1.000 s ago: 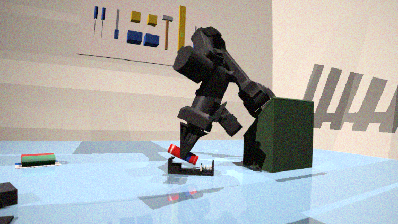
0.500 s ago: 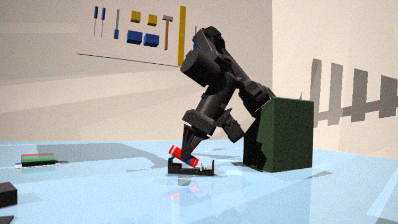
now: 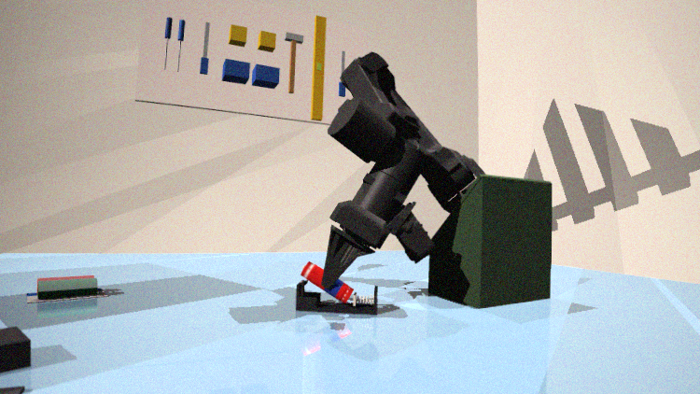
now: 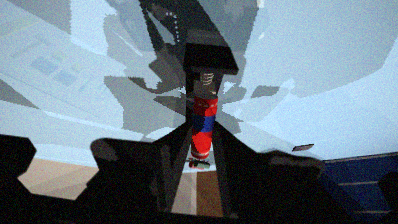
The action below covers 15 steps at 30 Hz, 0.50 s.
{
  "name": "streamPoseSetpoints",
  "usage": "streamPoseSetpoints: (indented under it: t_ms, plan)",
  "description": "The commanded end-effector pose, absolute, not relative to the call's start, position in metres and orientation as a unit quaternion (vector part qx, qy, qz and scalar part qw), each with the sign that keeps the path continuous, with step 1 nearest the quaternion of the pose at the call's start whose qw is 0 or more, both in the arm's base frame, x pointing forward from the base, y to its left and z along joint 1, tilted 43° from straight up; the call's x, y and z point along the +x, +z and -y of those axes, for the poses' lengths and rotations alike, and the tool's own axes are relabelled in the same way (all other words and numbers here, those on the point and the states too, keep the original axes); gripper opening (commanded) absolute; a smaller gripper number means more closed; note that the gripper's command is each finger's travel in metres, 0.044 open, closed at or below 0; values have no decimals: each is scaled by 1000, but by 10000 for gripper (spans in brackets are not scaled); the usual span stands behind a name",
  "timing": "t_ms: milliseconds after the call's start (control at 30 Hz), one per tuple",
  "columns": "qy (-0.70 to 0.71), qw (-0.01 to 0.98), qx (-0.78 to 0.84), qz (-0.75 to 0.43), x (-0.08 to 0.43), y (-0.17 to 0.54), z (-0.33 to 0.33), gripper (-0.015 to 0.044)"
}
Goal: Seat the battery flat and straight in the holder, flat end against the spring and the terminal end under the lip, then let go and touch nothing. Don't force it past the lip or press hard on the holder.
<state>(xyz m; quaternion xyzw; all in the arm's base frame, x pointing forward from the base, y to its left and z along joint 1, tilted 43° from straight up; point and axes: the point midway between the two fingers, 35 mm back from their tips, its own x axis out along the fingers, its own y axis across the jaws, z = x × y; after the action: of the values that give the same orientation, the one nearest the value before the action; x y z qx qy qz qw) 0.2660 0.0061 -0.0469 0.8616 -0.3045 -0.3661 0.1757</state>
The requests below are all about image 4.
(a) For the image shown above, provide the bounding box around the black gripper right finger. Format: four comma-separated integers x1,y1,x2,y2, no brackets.
212,121,325,219

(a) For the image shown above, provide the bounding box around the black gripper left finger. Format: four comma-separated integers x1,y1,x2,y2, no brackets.
89,119,193,212

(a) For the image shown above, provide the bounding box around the red and blue cylinder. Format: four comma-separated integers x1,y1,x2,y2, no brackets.
191,93,218,160

